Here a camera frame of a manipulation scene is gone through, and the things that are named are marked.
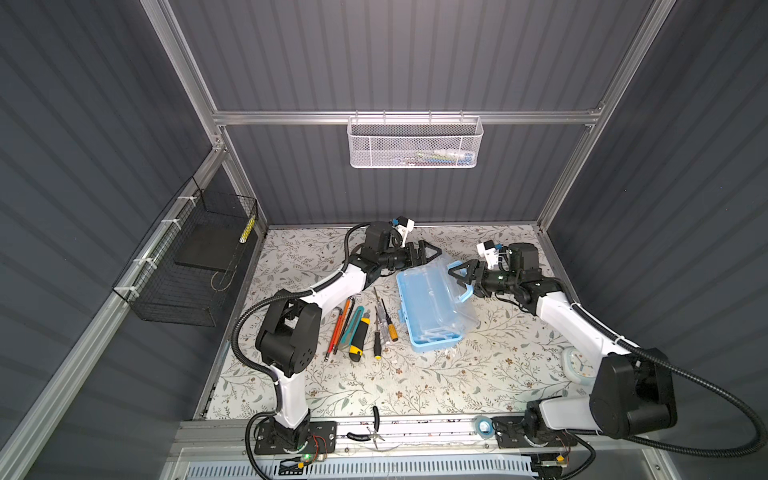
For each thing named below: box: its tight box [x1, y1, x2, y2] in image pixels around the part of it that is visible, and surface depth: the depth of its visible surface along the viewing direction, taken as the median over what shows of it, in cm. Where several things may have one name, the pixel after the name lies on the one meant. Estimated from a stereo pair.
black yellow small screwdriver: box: [373, 312, 383, 361], surface depth 90 cm
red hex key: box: [324, 306, 343, 363], surface depth 92 cm
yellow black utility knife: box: [349, 310, 371, 362], surface depth 91 cm
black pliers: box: [346, 406, 386, 449], surface depth 75 cm
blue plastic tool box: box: [397, 254, 480, 353], surface depth 82 cm
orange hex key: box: [333, 298, 351, 349], surface depth 96 cm
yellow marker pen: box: [239, 215, 256, 244], surface depth 83 cm
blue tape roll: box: [473, 415, 495, 440], surface depth 76 cm
